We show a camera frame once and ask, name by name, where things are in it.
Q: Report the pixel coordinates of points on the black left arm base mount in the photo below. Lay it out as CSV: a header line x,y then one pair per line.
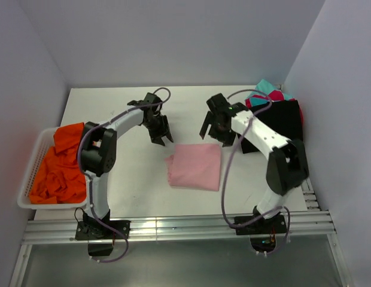
x,y
101,236

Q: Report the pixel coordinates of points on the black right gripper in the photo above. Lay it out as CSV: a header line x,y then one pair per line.
x,y
228,139

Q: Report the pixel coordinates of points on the teal magenta t-shirt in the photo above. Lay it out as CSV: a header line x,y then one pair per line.
x,y
265,91

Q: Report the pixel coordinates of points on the aluminium right side rail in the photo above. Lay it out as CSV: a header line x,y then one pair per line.
x,y
309,195

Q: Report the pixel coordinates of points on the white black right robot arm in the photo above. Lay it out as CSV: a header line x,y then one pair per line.
x,y
287,165

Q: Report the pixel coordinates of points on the black folded t-shirt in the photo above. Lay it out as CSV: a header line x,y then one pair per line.
x,y
285,118

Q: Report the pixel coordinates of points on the pink t-shirt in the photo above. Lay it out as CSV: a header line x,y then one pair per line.
x,y
195,166

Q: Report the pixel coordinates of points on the orange t-shirt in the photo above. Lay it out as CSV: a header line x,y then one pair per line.
x,y
59,180

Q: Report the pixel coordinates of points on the aluminium table edge rail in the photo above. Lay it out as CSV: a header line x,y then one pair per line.
x,y
153,229

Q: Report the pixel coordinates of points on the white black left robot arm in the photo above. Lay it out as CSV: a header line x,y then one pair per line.
x,y
97,151

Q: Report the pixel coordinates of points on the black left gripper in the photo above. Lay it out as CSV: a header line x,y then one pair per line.
x,y
155,136

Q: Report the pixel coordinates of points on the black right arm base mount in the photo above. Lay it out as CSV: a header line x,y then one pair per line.
x,y
263,232

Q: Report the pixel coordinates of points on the white plastic basket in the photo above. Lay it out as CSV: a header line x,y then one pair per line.
x,y
43,143

